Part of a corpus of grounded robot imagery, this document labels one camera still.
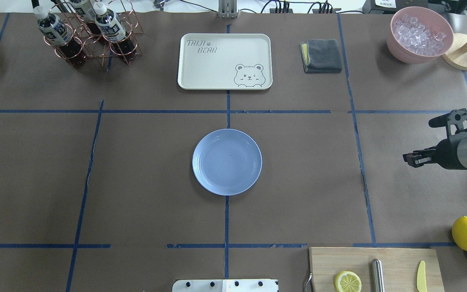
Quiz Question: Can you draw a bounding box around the cream bear tray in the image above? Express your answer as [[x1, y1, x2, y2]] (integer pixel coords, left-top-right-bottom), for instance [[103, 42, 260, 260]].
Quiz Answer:
[[178, 33, 274, 90]]

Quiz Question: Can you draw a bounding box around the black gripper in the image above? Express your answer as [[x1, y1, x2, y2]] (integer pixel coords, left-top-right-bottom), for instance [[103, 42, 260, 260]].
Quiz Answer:
[[403, 139, 461, 170]]

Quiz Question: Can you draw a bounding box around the bottle right white cap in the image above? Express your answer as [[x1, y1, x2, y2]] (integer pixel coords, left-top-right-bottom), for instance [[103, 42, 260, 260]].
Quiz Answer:
[[33, 6, 86, 65]]

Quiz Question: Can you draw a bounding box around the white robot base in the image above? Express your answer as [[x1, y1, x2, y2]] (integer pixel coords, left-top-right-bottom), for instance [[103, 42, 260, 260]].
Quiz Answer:
[[172, 279, 279, 292]]

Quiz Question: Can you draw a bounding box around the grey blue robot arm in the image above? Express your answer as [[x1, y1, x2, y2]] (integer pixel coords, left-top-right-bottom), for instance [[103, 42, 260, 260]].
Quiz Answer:
[[403, 135, 467, 170]]

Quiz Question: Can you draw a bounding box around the steel cylinder black cap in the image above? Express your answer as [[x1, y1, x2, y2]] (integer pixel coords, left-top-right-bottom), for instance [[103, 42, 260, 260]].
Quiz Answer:
[[371, 258, 385, 292]]

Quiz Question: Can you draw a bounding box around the half lemon slice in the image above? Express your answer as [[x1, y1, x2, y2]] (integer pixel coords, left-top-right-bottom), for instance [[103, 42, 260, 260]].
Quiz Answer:
[[334, 271, 362, 292]]

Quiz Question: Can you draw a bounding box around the bottle left white cap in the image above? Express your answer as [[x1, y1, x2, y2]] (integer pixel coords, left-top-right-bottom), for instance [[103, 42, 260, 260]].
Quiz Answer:
[[93, 1, 137, 63]]

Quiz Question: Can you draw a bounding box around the pink bowl with ice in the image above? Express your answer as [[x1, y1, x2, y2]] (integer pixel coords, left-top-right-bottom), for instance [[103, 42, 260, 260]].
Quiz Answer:
[[387, 6, 454, 64]]

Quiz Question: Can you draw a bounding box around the copper wire bottle rack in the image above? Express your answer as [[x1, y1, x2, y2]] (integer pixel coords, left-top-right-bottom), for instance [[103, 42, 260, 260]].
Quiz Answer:
[[44, 0, 144, 71]]

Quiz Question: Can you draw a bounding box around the wooden cutting board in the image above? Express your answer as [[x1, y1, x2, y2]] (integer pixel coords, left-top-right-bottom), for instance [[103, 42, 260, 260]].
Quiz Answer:
[[309, 247, 445, 292]]

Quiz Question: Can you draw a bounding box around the grey yellow folded cloth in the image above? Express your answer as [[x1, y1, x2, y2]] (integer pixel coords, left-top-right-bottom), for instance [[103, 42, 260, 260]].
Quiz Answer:
[[300, 39, 342, 73]]

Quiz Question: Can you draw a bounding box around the yellow plastic knife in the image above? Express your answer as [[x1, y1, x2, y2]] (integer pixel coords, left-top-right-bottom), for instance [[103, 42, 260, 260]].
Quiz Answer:
[[416, 260, 427, 292]]

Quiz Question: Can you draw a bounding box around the bottle lower white cap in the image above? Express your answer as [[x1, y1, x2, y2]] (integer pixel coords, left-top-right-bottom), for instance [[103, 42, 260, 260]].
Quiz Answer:
[[68, 0, 102, 37]]

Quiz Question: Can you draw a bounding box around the metal post mount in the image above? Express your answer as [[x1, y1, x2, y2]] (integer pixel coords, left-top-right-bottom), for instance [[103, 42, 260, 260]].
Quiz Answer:
[[218, 0, 238, 19]]

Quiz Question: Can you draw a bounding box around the bottle white cap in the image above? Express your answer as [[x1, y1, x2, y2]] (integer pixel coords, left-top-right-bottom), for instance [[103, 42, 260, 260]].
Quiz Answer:
[[93, 1, 137, 63], [33, 6, 86, 65], [68, 0, 102, 37]]

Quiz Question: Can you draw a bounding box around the blue plastic plate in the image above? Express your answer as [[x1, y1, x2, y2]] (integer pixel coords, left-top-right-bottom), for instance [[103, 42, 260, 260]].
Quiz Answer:
[[192, 128, 263, 196]]

